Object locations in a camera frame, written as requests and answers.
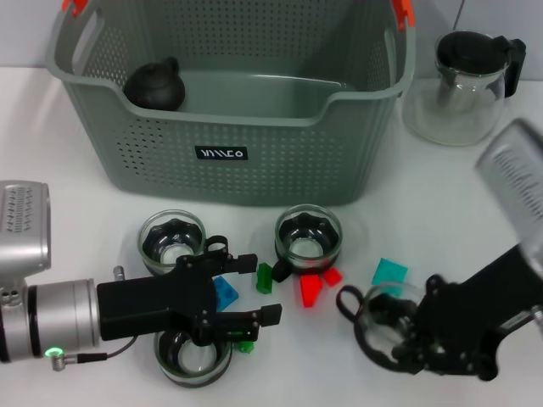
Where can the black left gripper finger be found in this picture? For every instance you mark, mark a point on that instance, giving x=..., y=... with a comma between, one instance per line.
x=242, y=263
x=237, y=324

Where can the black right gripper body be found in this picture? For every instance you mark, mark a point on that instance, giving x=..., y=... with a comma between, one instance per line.
x=466, y=313

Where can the glass pitcher with black lid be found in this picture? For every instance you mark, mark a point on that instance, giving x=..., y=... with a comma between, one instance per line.
x=458, y=110

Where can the silver left flange pin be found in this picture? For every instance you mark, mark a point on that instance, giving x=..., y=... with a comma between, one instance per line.
x=119, y=272

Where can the black clay teapot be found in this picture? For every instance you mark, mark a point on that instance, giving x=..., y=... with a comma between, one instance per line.
x=152, y=87

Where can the glass teacup with black base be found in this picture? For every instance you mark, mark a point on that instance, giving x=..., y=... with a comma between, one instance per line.
x=169, y=241
x=193, y=366
x=373, y=339
x=307, y=250

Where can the small red toy brick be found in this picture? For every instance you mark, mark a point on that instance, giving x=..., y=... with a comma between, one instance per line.
x=332, y=277

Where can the red wedge toy brick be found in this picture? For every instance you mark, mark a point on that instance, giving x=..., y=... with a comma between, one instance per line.
x=309, y=290

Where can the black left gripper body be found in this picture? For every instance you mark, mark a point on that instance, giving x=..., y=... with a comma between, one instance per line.
x=161, y=301

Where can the green toy brick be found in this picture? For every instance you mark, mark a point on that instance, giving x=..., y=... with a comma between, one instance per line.
x=246, y=347
x=264, y=277

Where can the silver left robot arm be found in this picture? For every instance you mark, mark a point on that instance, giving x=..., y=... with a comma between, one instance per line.
x=63, y=313

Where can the blue toy brick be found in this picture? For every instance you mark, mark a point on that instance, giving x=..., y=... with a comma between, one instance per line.
x=225, y=292

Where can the grey-green perforated storage bin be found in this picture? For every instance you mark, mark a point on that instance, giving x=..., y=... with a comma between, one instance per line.
x=254, y=178

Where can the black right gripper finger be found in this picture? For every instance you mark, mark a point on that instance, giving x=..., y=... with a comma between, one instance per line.
x=407, y=356
x=394, y=309

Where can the teal toy plate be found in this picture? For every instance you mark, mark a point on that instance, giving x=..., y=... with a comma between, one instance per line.
x=388, y=269

